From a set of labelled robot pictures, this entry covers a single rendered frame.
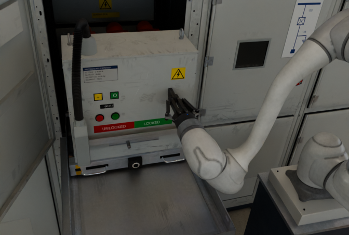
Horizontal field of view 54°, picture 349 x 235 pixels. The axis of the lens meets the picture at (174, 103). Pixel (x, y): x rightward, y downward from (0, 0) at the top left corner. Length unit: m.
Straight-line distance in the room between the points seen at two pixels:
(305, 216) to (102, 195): 0.84
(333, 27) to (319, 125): 1.25
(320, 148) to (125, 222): 0.81
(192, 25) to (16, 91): 0.77
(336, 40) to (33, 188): 1.55
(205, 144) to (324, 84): 1.22
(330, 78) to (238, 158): 1.11
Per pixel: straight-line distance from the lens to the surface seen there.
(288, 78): 1.07
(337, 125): 2.41
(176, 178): 1.51
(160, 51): 1.27
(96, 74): 1.24
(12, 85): 1.39
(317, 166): 1.50
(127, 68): 1.24
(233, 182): 1.14
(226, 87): 1.76
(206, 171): 0.99
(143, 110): 1.35
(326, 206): 1.63
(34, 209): 2.06
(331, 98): 2.22
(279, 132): 2.15
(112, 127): 1.38
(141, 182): 1.48
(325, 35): 1.11
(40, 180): 1.90
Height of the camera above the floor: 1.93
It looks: 34 degrees down
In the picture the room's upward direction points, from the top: 5 degrees clockwise
